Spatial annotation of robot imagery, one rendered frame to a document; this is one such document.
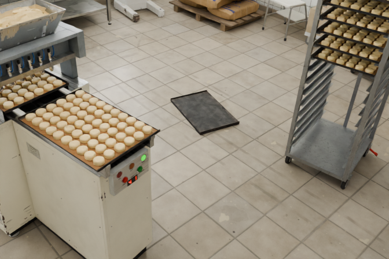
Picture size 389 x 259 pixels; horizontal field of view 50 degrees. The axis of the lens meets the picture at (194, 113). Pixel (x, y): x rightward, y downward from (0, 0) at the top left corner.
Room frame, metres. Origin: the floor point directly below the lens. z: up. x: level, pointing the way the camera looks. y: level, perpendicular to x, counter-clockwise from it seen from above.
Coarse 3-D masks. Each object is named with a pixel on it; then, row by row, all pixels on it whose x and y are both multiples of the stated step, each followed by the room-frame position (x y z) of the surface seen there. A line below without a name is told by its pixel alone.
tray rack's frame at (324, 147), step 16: (352, 96) 2.87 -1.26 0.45; (384, 96) 2.72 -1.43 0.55; (320, 128) 2.82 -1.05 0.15; (336, 128) 2.83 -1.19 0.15; (304, 144) 2.60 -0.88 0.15; (320, 144) 2.61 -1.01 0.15; (336, 144) 2.62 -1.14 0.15; (368, 144) 2.64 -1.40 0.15; (304, 160) 2.40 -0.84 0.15; (320, 160) 2.41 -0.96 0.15; (336, 160) 2.42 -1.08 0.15; (336, 176) 2.25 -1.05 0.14
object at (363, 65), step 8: (320, 56) 2.48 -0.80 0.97; (328, 56) 2.47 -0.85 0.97; (336, 56) 2.48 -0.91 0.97; (344, 56) 2.49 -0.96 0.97; (352, 56) 2.54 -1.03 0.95; (344, 64) 2.41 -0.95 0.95; (352, 64) 2.37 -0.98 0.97; (360, 64) 2.38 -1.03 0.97; (368, 64) 2.43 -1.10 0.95; (368, 72) 2.30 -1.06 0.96; (376, 72) 2.32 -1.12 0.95
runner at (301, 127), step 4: (324, 100) 2.95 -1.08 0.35; (320, 104) 2.89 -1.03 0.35; (324, 104) 2.93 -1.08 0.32; (320, 108) 2.87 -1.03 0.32; (316, 112) 2.80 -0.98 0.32; (312, 116) 2.74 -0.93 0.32; (308, 120) 2.68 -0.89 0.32; (304, 124) 2.62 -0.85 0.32; (300, 128) 2.57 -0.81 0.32; (296, 132) 2.51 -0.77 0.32; (296, 136) 2.46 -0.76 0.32
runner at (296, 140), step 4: (320, 112) 2.93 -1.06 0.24; (324, 112) 2.95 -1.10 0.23; (316, 116) 2.86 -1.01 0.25; (320, 116) 2.88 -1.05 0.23; (312, 120) 2.79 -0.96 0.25; (316, 120) 2.82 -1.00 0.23; (308, 124) 2.72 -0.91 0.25; (312, 124) 2.76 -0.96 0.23; (304, 128) 2.67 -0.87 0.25; (308, 128) 2.70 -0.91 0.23; (300, 132) 2.60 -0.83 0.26; (304, 132) 2.64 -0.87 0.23; (300, 136) 2.58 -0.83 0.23; (296, 140) 2.53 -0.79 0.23; (292, 144) 2.48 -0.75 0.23
